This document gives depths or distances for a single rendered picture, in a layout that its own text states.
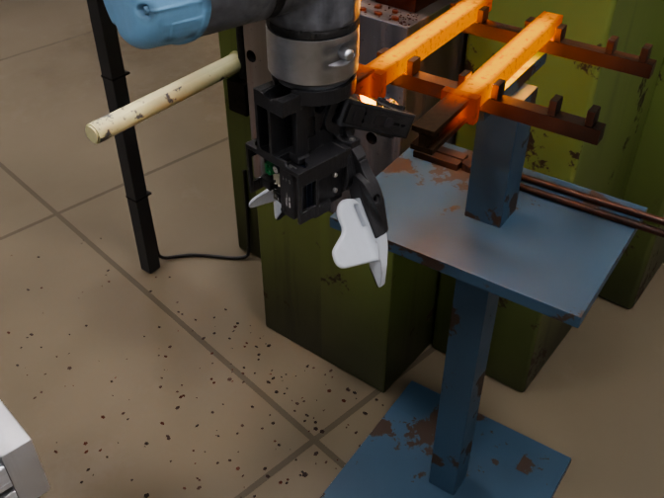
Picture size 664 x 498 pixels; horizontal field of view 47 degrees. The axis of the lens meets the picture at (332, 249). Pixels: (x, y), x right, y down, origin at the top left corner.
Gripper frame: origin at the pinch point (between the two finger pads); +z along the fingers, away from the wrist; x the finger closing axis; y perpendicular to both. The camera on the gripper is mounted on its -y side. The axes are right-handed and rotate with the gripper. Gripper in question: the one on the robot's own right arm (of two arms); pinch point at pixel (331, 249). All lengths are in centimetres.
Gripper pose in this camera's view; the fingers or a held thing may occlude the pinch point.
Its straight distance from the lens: 77.2
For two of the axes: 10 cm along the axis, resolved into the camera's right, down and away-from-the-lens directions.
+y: -7.2, 4.3, -5.4
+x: 6.9, 4.5, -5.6
